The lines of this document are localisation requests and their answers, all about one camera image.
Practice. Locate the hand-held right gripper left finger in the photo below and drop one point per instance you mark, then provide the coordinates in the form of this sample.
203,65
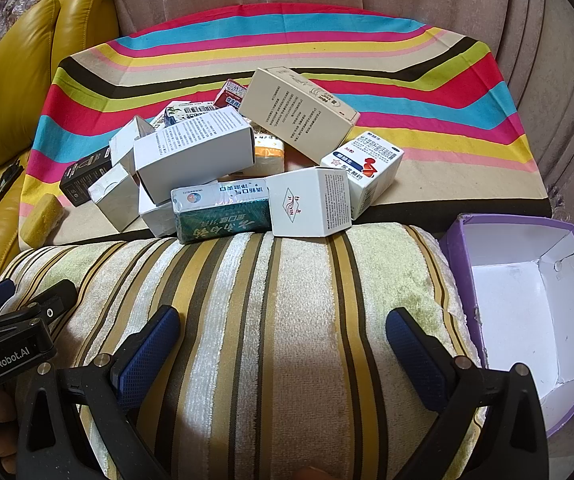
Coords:
147,355

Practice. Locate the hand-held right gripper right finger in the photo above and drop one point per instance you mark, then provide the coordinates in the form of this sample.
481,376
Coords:
417,360

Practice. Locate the green round sponge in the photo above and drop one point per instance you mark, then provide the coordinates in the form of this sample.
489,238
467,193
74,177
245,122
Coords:
42,217

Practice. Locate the purple cardboard box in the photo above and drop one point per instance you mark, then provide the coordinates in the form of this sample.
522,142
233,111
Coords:
517,310

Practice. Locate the silver white box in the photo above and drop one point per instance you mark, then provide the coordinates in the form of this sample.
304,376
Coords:
114,195

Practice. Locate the black box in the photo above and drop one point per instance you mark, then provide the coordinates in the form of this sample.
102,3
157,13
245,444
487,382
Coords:
84,175

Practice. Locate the green medicine box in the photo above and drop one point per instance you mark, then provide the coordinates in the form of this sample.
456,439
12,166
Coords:
222,217

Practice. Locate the small plain white box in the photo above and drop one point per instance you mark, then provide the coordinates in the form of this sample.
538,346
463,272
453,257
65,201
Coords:
129,142

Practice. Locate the white box red logo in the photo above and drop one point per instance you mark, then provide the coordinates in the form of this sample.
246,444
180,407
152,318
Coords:
312,200

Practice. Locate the white box blue red label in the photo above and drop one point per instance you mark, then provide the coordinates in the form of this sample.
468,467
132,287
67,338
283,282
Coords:
364,170

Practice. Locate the large white text box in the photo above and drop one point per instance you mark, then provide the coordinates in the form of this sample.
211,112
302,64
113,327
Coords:
194,147

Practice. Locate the blue white barcode box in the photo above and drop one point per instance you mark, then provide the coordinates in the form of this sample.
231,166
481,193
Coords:
182,112

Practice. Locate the orange white box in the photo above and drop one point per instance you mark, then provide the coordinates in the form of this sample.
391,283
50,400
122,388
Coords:
268,152

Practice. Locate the small dark red box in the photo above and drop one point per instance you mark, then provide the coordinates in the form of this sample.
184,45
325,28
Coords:
231,94

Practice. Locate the large beige box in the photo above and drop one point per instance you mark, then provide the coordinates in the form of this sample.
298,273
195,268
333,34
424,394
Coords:
297,110

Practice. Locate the striped towel cushion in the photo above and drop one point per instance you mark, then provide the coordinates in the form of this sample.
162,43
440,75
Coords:
277,335

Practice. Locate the yellow leather sofa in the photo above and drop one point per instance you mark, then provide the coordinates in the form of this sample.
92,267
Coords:
17,85

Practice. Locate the colourful striped cloth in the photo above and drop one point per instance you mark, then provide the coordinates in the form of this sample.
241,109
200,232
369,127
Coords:
417,90

